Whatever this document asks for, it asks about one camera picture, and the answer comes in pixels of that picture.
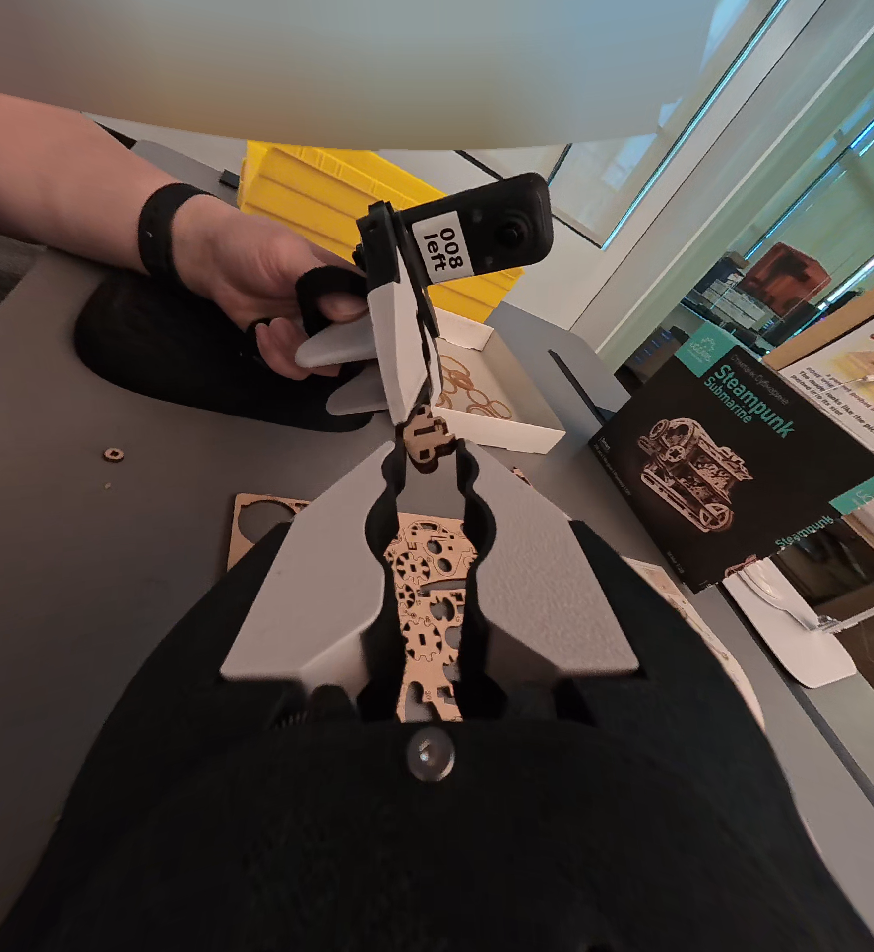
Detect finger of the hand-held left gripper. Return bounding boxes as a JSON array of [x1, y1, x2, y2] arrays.
[[369, 253, 445, 427]]

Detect white stand base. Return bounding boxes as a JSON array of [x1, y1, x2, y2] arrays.
[[723, 558, 858, 689]]

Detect black wristband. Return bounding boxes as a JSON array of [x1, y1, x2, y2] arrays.
[[138, 182, 216, 287]]

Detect rounded wooden model part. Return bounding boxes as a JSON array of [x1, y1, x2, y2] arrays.
[[394, 405, 459, 473]]

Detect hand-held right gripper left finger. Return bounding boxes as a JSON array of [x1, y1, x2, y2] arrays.
[[220, 439, 410, 696]]

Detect black model kit box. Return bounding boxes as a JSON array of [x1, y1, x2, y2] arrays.
[[589, 321, 874, 594]]

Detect person's left hand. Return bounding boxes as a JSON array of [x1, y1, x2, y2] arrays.
[[175, 195, 370, 382]]

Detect red translucent box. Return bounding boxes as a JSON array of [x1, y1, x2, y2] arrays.
[[738, 241, 832, 328]]

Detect pile of rubber bands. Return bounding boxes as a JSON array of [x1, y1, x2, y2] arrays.
[[437, 356, 516, 417]]

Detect yellow plastic bin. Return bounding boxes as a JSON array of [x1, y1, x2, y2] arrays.
[[240, 141, 523, 324]]

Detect laser-cut wooden parts sheet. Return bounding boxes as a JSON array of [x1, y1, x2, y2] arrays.
[[229, 491, 483, 724]]

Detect illustrated instruction sign board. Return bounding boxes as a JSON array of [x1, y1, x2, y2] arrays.
[[764, 305, 874, 536]]

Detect person's left forearm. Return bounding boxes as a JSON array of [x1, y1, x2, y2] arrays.
[[0, 84, 157, 272]]

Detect white cardboard tray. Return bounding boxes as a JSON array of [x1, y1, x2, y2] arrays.
[[407, 320, 566, 455]]

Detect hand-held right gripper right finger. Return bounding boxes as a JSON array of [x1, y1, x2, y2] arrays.
[[450, 437, 639, 693]]

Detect illustrated instruction booklet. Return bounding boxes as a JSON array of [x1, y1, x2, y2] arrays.
[[623, 558, 767, 733]]

